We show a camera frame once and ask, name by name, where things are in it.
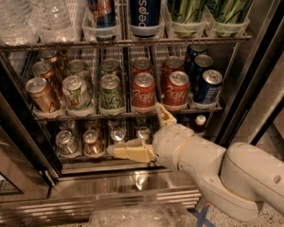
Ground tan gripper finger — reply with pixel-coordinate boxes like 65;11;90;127
107;138;155;164
155;102;177;127

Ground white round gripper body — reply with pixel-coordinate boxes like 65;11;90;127
152;124;195;169

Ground white green 7up can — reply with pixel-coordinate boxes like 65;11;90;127
62;76;91;111

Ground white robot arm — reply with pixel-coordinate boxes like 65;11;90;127
108;103;284;221

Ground bottom shelf green can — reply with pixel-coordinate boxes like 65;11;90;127
136;127;151;141

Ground front right coca-cola can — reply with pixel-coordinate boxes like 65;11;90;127
163;71;189;106

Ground coca-cola can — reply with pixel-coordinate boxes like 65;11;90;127
132;57;153;75
163;71;189;106
161;56;184;86
133;73;156;108

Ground front left coca-cola can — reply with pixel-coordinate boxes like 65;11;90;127
133;73;156;108

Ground front blue pepsi can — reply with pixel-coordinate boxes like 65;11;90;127
193;69;222;104

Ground blue pepsi can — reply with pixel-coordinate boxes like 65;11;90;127
193;69;222;104
189;54;213;91
184;44;207;74

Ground bottom shelf gold can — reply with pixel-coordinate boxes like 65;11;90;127
82;130;104;157

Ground rear right coca-cola can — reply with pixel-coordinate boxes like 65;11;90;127
161;56;184;86

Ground front green soda can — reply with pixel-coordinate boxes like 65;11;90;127
99;74;124;110

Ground green soda can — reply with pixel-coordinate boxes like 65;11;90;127
99;74;124;110
99;59;121;76

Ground rear left coca-cola can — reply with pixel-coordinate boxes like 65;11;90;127
132;57;153;75

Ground middle blue pepsi can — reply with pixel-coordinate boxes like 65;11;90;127
189;54;213;91

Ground rear blue pepsi can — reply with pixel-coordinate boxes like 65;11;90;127
184;44;207;74

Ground rear green soda can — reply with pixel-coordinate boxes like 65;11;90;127
99;59;121;76

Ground bottom shelf white can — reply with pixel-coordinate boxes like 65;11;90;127
56;131;79;155

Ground stainless steel fridge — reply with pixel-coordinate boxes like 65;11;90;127
0;0;284;227

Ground rear white 7up can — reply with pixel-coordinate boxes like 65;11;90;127
66;60;92;84

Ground left green tall can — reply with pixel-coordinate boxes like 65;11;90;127
168;0;205;37

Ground green tall can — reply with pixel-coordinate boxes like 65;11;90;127
206;0;254;37
168;0;205;37

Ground tall pepsi can top shelf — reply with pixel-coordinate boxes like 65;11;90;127
129;0;161;38

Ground fridge glass door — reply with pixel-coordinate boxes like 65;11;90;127
0;55;61;203

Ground front gold soda can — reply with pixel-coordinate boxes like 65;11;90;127
25;78;61;114

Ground gold soda can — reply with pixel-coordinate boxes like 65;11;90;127
39;50;64;76
31;61;63;97
25;78;61;114

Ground right green tall can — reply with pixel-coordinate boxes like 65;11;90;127
206;0;254;37

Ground middle gold soda can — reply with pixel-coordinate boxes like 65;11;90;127
31;61;63;97

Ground rear gold soda can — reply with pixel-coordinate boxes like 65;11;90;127
39;50;64;76

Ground red bull can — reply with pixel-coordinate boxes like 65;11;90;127
84;0;116;42

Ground right brown drink bottle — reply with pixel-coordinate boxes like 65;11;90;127
188;114;206;135

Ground blue tape on floor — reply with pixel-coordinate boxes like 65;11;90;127
189;206;216;227

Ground right clear water bottle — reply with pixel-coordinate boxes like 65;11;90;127
29;0;74;44

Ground clear water bottle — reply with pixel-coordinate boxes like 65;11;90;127
29;0;74;44
0;0;37;45

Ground left clear water bottle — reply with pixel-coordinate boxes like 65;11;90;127
0;0;37;45

